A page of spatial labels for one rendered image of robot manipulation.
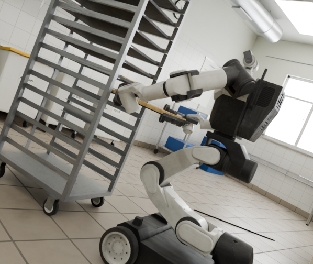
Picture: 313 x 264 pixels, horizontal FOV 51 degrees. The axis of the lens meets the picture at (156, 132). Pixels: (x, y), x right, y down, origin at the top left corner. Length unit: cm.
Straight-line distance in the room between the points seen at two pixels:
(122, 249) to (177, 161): 52
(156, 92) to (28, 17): 314
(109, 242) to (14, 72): 239
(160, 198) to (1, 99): 235
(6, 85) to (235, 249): 277
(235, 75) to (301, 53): 567
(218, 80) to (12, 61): 258
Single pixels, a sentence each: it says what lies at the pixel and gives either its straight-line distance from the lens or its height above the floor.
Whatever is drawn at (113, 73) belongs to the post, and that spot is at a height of 87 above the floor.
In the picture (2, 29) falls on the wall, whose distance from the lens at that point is 426.
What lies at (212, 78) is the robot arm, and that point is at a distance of 139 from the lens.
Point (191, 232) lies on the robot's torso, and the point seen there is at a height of 30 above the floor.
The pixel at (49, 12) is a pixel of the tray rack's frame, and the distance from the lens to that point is 220.
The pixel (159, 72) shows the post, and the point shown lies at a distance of 216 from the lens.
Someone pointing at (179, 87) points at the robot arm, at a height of 91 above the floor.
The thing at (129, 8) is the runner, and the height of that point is 123.
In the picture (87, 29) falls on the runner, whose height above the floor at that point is 105.
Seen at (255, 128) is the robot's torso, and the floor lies 88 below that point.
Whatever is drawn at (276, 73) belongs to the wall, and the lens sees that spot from 713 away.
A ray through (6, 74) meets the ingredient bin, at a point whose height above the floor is 50.
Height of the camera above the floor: 81
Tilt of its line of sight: 4 degrees down
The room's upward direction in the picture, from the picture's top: 23 degrees clockwise
